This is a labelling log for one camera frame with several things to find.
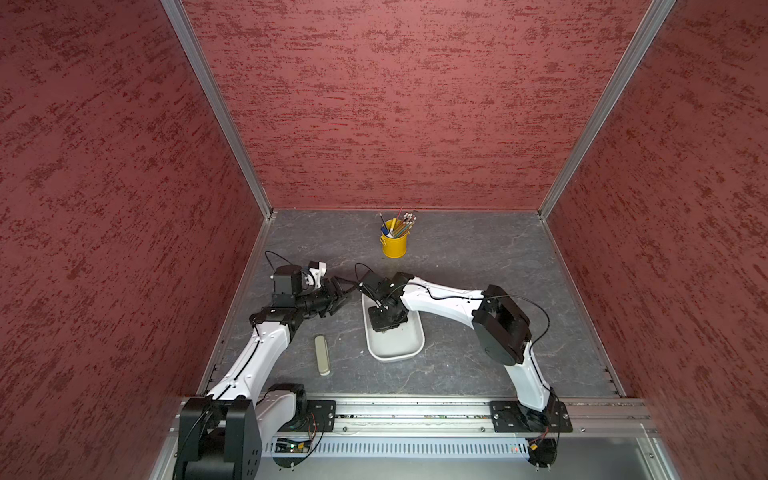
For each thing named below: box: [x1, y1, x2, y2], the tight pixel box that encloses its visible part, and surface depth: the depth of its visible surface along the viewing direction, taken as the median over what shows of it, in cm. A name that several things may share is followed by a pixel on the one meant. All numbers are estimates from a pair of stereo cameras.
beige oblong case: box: [314, 334, 332, 376], surface depth 83 cm
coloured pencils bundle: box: [378, 207, 417, 239], surface depth 102 cm
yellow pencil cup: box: [379, 232, 409, 259], surface depth 104 cm
